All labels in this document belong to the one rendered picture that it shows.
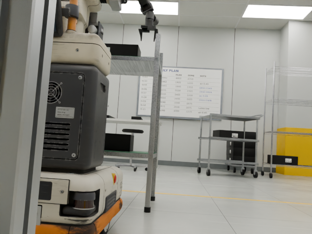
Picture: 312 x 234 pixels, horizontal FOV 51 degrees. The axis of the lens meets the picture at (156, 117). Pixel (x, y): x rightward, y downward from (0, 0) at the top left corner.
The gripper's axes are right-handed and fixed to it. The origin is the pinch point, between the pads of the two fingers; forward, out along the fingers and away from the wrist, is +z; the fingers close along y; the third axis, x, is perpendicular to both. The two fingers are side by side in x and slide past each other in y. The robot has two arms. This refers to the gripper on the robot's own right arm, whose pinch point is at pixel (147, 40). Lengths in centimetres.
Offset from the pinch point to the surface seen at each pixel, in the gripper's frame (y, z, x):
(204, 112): -69, -19, -467
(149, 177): -11, 91, 16
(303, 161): -257, 67, -422
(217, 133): -82, 36, -301
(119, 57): 14.4, 19.3, 18.8
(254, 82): -169, -91, -469
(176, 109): -11, -22, -466
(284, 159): -195, 67, -329
